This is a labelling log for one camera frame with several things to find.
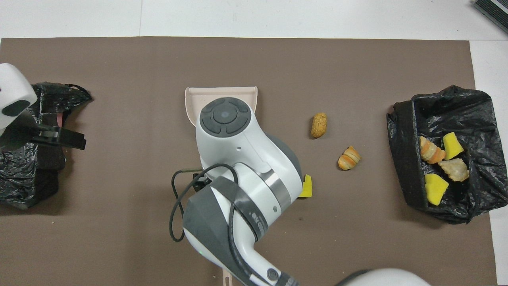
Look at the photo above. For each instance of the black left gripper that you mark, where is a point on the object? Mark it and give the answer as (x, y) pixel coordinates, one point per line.
(27, 133)

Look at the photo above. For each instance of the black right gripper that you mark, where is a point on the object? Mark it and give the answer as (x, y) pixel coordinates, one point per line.
(201, 177)

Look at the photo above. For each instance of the beige plastic dustpan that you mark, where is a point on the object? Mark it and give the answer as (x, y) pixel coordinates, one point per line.
(194, 99)

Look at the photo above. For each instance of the beige brush with black bristles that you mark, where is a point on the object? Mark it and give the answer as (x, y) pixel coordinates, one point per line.
(227, 278)

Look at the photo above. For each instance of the yellow sponge piece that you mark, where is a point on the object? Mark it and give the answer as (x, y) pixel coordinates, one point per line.
(306, 186)
(452, 145)
(435, 190)

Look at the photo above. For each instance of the brown oval bread roll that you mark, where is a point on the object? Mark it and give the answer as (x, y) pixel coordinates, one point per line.
(319, 125)

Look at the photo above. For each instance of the orange striped croissant piece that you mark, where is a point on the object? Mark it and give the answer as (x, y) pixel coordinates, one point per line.
(349, 158)

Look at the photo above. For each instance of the pale striped bread piece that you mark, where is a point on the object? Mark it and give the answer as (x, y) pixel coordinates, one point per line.
(431, 151)

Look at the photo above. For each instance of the pale flaky bread piece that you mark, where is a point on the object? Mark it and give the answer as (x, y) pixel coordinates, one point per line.
(454, 170)

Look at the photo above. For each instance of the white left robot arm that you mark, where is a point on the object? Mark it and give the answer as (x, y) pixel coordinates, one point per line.
(14, 87)

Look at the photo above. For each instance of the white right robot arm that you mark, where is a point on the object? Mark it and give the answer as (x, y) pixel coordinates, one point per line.
(246, 167)

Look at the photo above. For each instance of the black trash bag bin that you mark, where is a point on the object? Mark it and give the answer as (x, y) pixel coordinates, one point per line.
(480, 119)
(24, 178)

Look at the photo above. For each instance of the brown table mat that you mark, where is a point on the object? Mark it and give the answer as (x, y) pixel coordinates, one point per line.
(254, 59)

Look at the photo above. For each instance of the dark ribbed box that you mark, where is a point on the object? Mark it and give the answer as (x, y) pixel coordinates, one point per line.
(494, 12)

